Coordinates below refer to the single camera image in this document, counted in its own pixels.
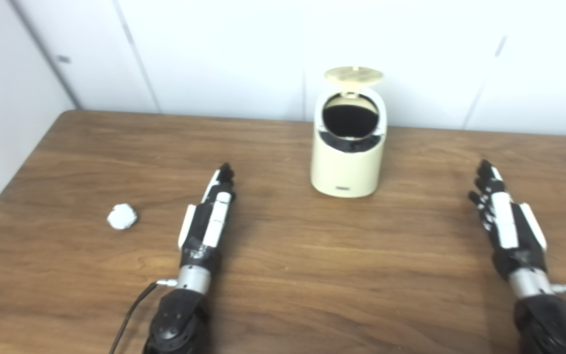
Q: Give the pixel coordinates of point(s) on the round cream bin lid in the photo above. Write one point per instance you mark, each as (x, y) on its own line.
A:
(354, 76)

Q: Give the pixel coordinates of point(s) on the cream-colored cylindrical bin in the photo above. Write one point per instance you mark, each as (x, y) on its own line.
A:
(347, 169)

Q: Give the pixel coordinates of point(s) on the white paper ball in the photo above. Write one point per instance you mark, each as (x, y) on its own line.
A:
(122, 217)

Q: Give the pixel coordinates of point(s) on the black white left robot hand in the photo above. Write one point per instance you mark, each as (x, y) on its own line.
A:
(204, 231)

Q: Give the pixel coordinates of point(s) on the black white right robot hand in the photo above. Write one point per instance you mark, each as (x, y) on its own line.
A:
(514, 236)

